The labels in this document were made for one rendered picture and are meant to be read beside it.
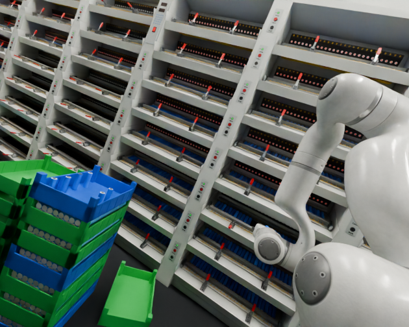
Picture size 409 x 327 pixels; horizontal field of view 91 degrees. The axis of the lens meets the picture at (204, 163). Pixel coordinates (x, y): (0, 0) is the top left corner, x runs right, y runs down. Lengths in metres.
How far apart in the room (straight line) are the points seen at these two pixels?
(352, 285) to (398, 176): 0.20
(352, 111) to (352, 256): 0.31
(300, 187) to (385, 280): 0.36
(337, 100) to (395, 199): 0.22
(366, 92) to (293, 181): 0.28
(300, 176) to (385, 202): 0.27
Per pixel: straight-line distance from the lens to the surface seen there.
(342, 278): 0.31
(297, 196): 0.64
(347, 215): 1.11
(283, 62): 1.41
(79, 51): 1.99
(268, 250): 0.64
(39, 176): 0.77
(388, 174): 0.43
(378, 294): 0.31
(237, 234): 1.11
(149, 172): 1.34
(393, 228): 0.43
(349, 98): 0.52
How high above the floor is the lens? 0.83
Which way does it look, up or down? 5 degrees down
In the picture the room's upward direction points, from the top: 23 degrees clockwise
